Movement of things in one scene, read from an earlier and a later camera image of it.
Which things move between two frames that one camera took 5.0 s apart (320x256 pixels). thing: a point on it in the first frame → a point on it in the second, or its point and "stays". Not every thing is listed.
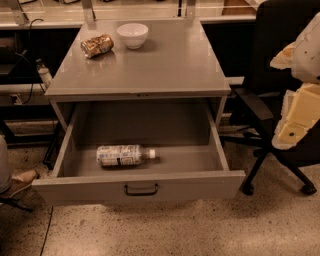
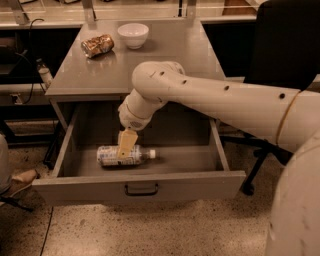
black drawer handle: (140, 193) stays
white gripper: (308, 56) → (131, 119)
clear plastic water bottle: (123, 155) stays
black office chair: (275, 21) stays
